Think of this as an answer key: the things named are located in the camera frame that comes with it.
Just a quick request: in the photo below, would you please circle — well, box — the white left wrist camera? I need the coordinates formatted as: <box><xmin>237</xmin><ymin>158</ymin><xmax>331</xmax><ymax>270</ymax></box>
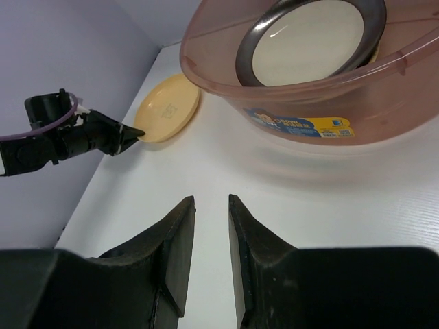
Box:
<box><xmin>75</xmin><ymin>104</ymin><xmax>90</xmax><ymax>122</ymax></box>

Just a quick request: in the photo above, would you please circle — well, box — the round yellow plastic plate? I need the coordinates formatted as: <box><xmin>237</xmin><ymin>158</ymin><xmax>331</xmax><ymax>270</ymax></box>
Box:
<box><xmin>133</xmin><ymin>73</ymin><xmax>201</xmax><ymax>143</ymax></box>

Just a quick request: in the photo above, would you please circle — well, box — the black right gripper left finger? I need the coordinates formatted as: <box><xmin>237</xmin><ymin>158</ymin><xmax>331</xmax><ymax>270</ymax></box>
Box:
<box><xmin>90</xmin><ymin>196</ymin><xmax>195</xmax><ymax>328</ymax></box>

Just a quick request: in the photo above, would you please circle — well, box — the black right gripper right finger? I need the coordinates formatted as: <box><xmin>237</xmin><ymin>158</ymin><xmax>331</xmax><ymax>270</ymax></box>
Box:
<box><xmin>228</xmin><ymin>195</ymin><xmax>438</xmax><ymax>328</ymax></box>

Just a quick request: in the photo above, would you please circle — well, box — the dark rimmed beige plate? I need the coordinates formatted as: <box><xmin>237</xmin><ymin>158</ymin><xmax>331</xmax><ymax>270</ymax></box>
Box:
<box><xmin>235</xmin><ymin>1</ymin><xmax>387</xmax><ymax>87</ymax></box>

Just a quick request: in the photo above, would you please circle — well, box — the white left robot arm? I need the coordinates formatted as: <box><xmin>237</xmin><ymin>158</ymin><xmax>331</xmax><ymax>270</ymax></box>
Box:
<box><xmin>1</xmin><ymin>89</ymin><xmax>145</xmax><ymax>176</ymax></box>

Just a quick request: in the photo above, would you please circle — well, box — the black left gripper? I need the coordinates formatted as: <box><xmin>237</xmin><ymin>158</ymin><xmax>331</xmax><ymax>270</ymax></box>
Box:
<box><xmin>56</xmin><ymin>110</ymin><xmax>145</xmax><ymax>160</ymax></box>

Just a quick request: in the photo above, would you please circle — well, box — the translucent brown plastic bin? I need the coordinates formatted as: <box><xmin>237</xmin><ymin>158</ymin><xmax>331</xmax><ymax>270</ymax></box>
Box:
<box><xmin>180</xmin><ymin>1</ymin><xmax>438</xmax><ymax>146</ymax></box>

